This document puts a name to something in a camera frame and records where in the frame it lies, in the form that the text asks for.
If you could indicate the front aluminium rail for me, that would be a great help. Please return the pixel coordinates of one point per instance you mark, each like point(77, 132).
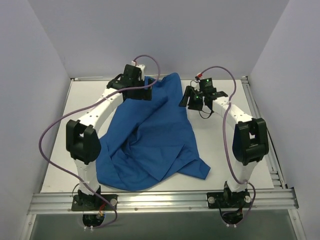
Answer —
point(162, 202)

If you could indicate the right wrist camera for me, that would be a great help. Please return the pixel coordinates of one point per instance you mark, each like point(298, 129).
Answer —
point(205, 85)

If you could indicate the blue surgical drape cloth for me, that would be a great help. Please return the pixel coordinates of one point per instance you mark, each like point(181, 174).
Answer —
point(148, 141)

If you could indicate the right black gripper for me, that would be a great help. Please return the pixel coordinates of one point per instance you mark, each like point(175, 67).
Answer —
point(194, 100)

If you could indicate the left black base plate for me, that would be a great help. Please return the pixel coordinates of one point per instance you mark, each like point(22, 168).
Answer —
point(84, 203)

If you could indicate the aluminium rail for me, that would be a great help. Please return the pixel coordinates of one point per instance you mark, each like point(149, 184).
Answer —
point(263, 137)
point(162, 202)

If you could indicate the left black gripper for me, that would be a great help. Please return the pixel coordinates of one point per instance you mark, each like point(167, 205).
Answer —
point(141, 93)

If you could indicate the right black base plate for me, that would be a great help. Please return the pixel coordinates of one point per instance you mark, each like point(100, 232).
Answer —
point(224, 200)

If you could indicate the right aluminium rail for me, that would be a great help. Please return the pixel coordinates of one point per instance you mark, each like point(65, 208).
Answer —
point(263, 137)

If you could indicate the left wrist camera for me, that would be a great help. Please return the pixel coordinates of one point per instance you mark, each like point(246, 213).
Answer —
point(141, 66)

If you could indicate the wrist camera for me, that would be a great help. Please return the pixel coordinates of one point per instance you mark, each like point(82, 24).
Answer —
point(141, 66)
point(205, 85)

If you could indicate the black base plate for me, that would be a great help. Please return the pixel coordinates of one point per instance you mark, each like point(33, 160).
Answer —
point(224, 200)
point(84, 203)

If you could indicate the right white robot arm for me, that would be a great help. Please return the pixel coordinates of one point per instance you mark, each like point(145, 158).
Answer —
point(250, 138)

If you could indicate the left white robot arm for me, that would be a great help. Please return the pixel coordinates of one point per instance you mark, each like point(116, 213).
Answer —
point(82, 141)

